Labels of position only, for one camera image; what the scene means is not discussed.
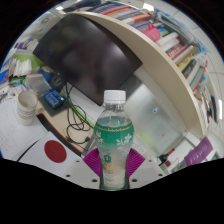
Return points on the white paper cup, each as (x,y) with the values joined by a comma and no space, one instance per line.
(26,106)

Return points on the blue box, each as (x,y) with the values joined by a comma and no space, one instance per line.
(53,98)

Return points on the dark wine bottle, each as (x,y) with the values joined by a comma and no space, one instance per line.
(164,157)

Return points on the printed paper document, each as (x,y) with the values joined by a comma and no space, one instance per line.
(13,133)

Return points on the flat round red coaster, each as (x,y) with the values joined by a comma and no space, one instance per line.
(55,151)

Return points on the black desk mat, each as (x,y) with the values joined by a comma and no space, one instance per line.
(50,126)

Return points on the black computer monitor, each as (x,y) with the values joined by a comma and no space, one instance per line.
(86,56)

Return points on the clear green-labelled drink bottle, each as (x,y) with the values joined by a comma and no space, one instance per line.
(113,133)

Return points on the white tissue stack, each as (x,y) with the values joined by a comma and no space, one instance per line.
(23,68)

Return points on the clear plastic container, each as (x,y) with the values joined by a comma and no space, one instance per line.
(38,85)

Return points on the purple pennant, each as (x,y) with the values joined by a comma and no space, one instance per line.
(198,152)

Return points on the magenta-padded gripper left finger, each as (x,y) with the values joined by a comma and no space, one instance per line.
(91,165)

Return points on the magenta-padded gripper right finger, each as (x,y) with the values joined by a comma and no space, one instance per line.
(136,165)

